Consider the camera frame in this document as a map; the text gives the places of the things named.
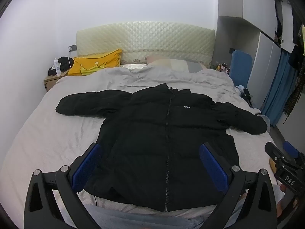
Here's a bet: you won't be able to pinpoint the grey bed duvet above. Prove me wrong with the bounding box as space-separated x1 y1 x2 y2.
0 64 277 220

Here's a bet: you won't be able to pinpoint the black bag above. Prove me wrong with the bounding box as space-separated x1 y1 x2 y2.
48 56 75 77

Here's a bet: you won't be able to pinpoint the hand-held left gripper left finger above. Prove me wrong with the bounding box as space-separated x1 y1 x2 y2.
24 143 103 229

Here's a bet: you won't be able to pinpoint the blue curtain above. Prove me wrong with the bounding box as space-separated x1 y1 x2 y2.
261 50 297 127

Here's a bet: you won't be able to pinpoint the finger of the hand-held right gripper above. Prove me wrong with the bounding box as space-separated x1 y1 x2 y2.
264 142 287 172
282 141 300 158

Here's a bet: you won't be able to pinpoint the wooden nightstand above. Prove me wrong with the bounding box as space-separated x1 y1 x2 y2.
43 73 68 91

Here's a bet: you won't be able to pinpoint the cream quilted headboard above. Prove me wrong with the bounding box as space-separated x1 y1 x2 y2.
76 21 216 65

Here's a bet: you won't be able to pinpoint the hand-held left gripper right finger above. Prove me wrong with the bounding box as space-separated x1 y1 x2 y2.
199 143 278 229

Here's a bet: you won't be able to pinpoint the group of small bottles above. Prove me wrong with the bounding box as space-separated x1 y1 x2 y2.
211 62 230 74

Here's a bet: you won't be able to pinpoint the grey pillow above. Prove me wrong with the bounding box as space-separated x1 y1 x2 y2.
145 55 208 73

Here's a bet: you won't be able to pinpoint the black puffer jacket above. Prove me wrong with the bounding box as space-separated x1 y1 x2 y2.
55 83 267 212

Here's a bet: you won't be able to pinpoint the yellow pillow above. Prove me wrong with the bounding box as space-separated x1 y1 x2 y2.
68 49 123 77

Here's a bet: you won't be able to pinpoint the person's right hand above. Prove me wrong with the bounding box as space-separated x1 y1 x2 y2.
278 183 300 218

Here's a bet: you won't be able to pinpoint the white wardrobe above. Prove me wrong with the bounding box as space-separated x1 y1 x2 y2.
217 0 305 124

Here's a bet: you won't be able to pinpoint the hanging dark clothes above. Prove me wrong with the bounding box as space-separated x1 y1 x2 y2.
283 24 305 124

